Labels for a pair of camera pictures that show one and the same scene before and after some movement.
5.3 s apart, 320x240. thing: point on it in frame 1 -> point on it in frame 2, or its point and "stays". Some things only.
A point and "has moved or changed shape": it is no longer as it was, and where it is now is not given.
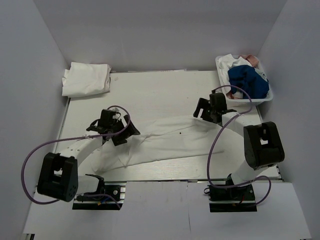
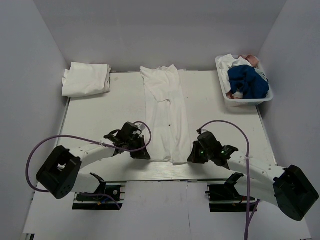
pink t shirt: x=252 y=59 stays
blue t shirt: x=250 y=79 stays
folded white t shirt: x=83 y=79 stays
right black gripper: x=203 y=103 -> x=194 y=157
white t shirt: x=170 y=142 has moved or changed shape
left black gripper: x=132 y=130 -> x=141 y=154
